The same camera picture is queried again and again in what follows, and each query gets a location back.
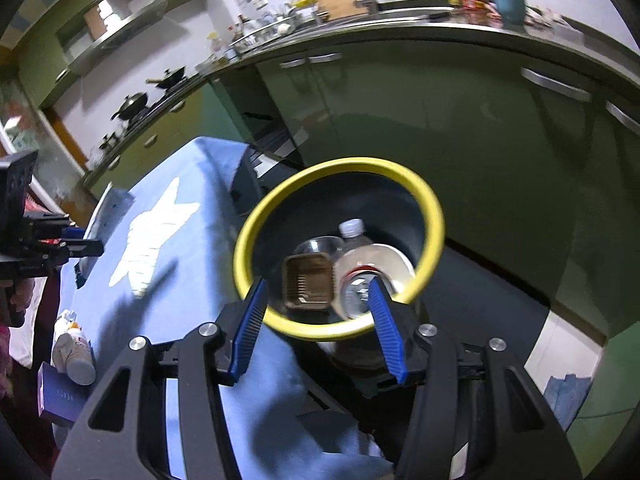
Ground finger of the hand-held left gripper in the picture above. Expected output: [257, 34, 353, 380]
[61, 227, 104, 263]

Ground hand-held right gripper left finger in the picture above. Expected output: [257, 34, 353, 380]
[52, 276, 271, 480]

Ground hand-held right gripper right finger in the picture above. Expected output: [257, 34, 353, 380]
[367, 278, 583, 480]

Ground red instant noodle cup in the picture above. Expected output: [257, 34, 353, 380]
[330, 244, 417, 321]

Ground clear plastic cup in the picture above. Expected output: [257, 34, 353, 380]
[291, 235, 346, 266]

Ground small white plastic bottle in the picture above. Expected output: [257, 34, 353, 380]
[51, 310, 97, 387]

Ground clear plastic bottle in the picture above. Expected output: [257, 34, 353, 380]
[337, 218, 373, 261]

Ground yellow-rimmed dark bin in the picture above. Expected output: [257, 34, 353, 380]
[233, 157, 445, 376]

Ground purple cardboard box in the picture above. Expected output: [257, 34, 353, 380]
[37, 361, 91, 423]

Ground person's left hand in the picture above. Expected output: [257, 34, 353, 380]
[0, 277, 33, 331]

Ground blue printed tablecloth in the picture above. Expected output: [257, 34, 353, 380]
[50, 135, 396, 480]

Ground light green base cabinet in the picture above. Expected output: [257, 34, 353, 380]
[82, 77, 251, 201]

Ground black wok with lid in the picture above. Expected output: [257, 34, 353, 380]
[110, 91, 150, 121]

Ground green upper cabinets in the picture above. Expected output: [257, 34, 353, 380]
[0, 0, 201, 106]

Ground blue floor rag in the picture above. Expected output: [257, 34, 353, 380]
[542, 372, 593, 428]

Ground steel range hood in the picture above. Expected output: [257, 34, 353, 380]
[55, 0, 171, 73]

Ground dark green base cabinet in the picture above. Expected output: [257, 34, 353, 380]
[215, 37, 640, 341]

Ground black built-in appliance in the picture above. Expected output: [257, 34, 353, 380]
[220, 72, 311, 171]

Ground dish rack with dishes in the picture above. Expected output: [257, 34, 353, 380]
[232, 12, 301, 46]

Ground teal mug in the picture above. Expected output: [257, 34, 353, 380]
[487, 0, 527, 26]

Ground crumpled rag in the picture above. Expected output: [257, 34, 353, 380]
[525, 7, 566, 26]

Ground black wok with handle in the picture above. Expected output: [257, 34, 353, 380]
[146, 66, 187, 90]

